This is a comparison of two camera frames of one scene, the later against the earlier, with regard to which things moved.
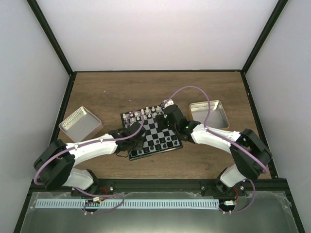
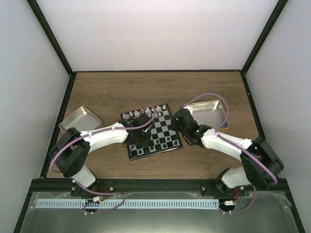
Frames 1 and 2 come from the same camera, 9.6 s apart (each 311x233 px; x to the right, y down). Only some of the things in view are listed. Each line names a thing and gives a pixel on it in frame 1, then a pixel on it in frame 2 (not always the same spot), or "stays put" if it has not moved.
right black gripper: x=160 y=120 -> x=174 y=125
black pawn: x=146 y=150 stays put
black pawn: x=158 y=146 stays put
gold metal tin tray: x=216 y=117 stays put
